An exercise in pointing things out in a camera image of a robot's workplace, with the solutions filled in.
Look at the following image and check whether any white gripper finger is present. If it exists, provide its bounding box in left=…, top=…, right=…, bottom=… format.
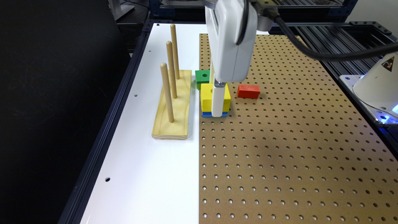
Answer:
left=209, top=61, right=215, bottom=83
left=211, top=80, right=226, bottom=118

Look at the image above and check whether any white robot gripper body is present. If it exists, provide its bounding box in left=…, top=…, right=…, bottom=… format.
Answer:
left=205, top=0, right=257, bottom=82

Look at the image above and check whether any yellow block with hole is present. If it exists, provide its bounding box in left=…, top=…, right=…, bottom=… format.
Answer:
left=200, top=83, right=231, bottom=117

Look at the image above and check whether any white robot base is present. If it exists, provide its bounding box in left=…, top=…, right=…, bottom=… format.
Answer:
left=340, top=52, right=397, bottom=126

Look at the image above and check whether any green block with hole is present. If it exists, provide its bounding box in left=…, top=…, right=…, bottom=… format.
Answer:
left=195, top=70, right=210, bottom=90

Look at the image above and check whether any blue block with hole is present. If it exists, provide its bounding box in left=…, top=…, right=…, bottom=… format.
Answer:
left=201, top=111, right=228, bottom=118

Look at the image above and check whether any red rectangular block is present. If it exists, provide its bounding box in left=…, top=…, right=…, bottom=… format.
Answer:
left=237, top=84, right=260, bottom=99

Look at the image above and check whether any front wooden peg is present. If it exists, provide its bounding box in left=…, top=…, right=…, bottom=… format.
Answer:
left=160, top=63, right=174, bottom=123

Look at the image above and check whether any wooden peg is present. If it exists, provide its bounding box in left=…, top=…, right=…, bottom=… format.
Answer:
left=166, top=41, right=177, bottom=99
left=160, top=63, right=174, bottom=123
left=170, top=24, right=180, bottom=80

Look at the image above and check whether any middle wooden peg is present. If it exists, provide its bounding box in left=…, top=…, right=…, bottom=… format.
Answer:
left=166, top=41, right=177, bottom=99

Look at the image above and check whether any rear wooden peg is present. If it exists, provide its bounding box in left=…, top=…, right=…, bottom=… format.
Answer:
left=170, top=24, right=180, bottom=80

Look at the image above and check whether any wooden peg stand base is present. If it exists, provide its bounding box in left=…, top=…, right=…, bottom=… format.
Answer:
left=152, top=70, right=192, bottom=140

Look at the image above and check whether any brown perforated pegboard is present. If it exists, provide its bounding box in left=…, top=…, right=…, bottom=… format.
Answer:
left=199, top=35, right=397, bottom=223

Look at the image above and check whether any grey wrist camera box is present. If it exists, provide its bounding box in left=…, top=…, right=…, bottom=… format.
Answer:
left=251, top=0, right=279, bottom=32

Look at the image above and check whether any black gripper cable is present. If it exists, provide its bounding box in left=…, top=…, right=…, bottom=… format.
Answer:
left=236, top=0, right=398, bottom=62

